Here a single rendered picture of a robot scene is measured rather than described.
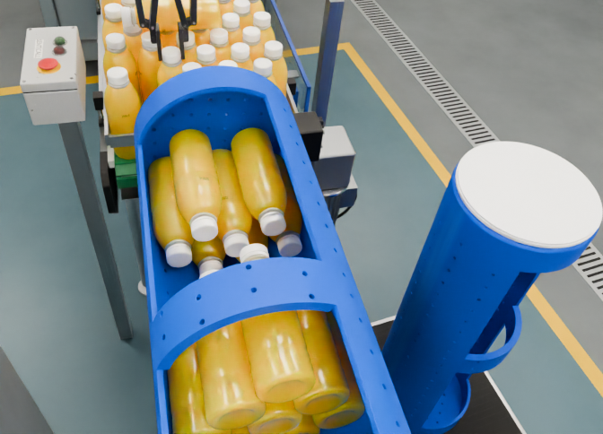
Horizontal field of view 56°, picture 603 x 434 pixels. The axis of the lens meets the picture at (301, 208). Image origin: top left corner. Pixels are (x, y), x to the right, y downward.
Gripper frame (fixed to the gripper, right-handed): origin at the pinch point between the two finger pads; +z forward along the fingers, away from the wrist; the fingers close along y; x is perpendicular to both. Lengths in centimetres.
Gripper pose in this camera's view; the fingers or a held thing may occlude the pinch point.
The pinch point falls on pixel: (170, 42)
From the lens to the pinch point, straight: 123.2
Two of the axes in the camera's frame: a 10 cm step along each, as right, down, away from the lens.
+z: -0.9, 6.7, 7.3
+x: -2.4, -7.3, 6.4
